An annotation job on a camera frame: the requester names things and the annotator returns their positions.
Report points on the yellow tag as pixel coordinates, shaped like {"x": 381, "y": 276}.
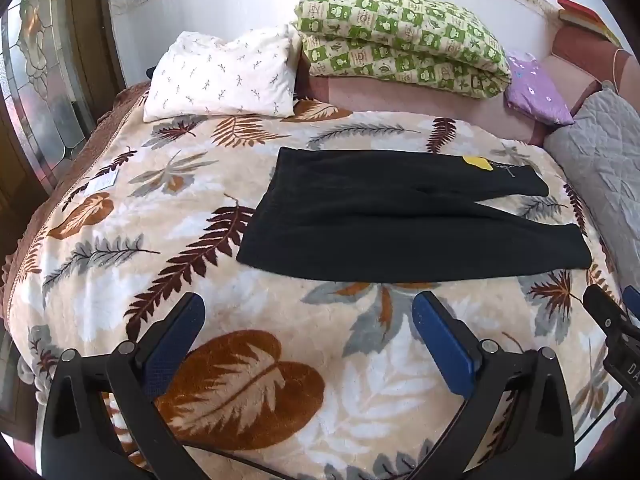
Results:
{"x": 477, "y": 163}

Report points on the black pants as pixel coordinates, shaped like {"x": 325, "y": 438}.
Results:
{"x": 380, "y": 220}

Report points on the green checked folded quilt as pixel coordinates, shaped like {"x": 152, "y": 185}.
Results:
{"x": 400, "y": 35}

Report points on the white blanket label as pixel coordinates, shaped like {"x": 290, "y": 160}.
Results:
{"x": 102, "y": 181}

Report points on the stack of red books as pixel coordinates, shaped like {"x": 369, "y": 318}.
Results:
{"x": 582, "y": 16}

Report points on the leaf print blanket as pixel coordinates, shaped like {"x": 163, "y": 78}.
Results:
{"x": 200, "y": 230}

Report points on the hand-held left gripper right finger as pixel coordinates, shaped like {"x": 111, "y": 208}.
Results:
{"x": 442, "y": 340}

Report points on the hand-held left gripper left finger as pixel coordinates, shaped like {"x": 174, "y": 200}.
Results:
{"x": 172, "y": 357}

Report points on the white leaf print pillow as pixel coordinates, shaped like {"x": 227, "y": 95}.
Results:
{"x": 220, "y": 77}

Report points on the grey quilted bedspread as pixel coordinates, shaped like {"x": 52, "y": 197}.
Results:
{"x": 600, "y": 160}

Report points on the purple flowered pillow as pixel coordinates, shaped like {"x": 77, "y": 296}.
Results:
{"x": 537, "y": 90}

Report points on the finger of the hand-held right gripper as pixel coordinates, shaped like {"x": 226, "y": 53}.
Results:
{"x": 605, "y": 310}
{"x": 632, "y": 302}

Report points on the stained glass door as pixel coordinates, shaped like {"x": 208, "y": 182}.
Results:
{"x": 42, "y": 75}

